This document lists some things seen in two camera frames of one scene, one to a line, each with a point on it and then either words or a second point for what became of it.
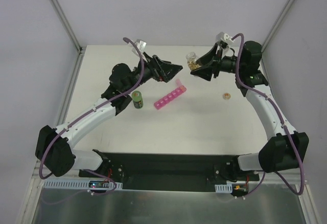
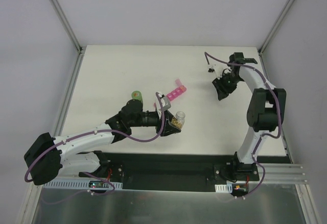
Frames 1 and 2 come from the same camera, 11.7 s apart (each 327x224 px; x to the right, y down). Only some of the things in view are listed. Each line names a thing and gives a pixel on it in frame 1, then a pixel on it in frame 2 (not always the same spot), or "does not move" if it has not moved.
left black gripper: (156, 68) -> (160, 123)
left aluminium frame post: (63, 17) does not move
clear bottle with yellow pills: (192, 61) -> (178, 120)
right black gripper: (216, 62) -> (224, 86)
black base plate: (170, 172) does not move
